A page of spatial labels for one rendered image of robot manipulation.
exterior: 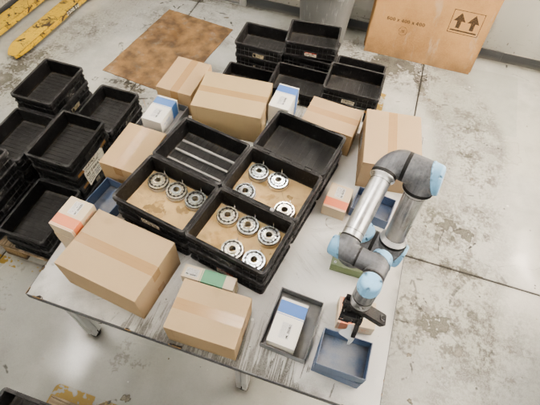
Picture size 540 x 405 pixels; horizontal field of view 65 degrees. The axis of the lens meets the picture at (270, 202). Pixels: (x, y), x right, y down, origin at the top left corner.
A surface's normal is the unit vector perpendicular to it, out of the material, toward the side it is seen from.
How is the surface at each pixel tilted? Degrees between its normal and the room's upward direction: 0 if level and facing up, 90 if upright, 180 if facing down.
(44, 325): 0
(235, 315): 0
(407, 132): 0
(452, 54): 72
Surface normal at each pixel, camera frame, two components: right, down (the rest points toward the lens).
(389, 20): -0.27, 0.62
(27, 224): 0.04, -0.57
